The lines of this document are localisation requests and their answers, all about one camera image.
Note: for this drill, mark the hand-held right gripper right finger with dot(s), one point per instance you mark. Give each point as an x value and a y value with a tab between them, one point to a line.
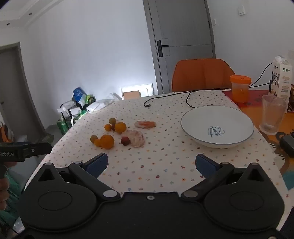
204	164

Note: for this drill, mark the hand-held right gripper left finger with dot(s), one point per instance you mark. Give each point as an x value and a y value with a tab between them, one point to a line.
98	163

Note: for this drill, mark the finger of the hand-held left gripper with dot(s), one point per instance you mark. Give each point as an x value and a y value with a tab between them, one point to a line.
39	149

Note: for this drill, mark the small orange kumquat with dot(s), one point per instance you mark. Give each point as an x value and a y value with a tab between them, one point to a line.
107	127
97	143

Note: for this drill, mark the large orange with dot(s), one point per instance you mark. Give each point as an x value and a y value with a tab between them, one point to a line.
106	141

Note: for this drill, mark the small yellow-green fruit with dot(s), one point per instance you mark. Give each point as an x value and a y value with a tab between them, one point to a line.
93	138
112	120

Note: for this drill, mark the white plate with blue rim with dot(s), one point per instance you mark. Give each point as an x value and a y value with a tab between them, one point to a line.
204	124

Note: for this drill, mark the medium orange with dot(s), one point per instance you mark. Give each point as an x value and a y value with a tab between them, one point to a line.
120	127

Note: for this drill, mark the small peeled citrus piece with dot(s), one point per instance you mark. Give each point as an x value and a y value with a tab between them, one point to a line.
132	133

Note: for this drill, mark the large peeled citrus piece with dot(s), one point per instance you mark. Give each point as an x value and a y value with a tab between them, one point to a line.
138	141

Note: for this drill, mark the person's left hand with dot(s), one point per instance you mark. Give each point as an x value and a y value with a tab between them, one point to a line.
3	192

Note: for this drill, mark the white floral tablecloth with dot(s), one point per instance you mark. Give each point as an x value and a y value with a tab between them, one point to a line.
160	149

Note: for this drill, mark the flat orange citrus segment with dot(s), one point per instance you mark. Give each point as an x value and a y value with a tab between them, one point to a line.
144	124

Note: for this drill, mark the green packet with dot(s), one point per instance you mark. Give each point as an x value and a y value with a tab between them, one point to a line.
89	99

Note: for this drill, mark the blue snack bag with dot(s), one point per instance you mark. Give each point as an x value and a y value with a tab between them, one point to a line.
79	94

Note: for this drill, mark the orange printed table mat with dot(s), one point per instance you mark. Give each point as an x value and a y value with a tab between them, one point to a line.
250	113

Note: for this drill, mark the orange-lidded plastic jar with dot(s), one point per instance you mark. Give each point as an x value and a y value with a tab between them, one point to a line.
240	92

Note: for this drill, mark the ribbed clear glass cup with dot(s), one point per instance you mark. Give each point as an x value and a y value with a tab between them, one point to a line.
272	115

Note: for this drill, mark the black device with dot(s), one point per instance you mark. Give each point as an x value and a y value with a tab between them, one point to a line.
287	144

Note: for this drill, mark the orange chair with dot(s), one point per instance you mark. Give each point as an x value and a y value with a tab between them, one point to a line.
202	73

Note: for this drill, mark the white milk carton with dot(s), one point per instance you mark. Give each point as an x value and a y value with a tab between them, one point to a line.
281	82

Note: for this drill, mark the grey door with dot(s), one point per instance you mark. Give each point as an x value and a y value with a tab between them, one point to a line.
183	27

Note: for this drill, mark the grey door frame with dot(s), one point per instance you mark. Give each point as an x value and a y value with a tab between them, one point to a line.
19	75

